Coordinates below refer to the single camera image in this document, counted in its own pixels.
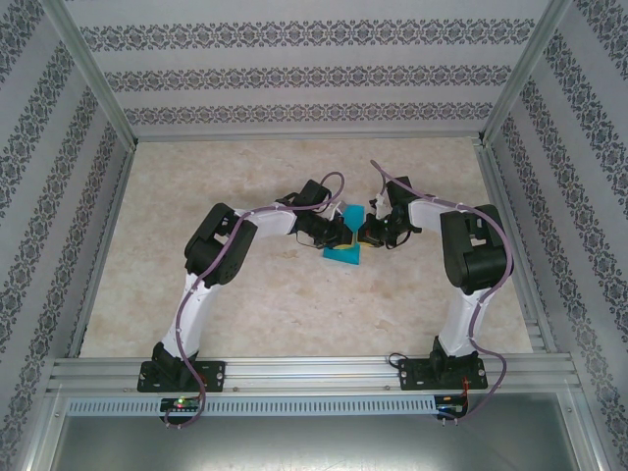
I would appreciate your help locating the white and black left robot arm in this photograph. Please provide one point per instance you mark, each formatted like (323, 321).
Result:
(196, 250)

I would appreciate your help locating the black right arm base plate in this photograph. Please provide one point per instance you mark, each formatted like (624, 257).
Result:
(412, 375)

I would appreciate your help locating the teal square paper sheet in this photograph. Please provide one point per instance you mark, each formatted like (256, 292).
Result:
(343, 256)

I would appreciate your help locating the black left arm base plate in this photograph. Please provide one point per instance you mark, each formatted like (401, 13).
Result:
(213, 375)

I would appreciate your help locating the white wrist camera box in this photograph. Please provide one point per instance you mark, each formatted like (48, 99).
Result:
(379, 206)
(336, 210)

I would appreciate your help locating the small circuit board blue light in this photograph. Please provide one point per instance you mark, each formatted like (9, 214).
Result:
(452, 409)

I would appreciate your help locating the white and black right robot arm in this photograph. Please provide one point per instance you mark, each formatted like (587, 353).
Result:
(481, 260)

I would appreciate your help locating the aluminium mounting rail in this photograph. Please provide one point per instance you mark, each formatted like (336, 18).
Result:
(304, 373)

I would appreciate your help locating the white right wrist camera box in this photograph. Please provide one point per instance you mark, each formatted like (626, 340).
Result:
(379, 206)

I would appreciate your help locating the small circuit board green light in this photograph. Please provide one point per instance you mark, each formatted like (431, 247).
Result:
(180, 405)

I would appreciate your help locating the grey sheet metal panel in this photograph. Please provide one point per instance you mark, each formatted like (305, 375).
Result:
(314, 446)

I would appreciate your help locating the aluminium side rail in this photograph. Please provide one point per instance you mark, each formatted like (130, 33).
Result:
(104, 245)
(507, 221)

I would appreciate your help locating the aluminium rear rail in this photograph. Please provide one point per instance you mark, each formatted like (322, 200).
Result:
(304, 136)

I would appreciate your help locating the aluminium frame post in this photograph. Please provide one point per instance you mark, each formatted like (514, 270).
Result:
(88, 64)
(525, 64)

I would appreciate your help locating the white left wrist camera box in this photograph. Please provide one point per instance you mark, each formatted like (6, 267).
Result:
(336, 210)

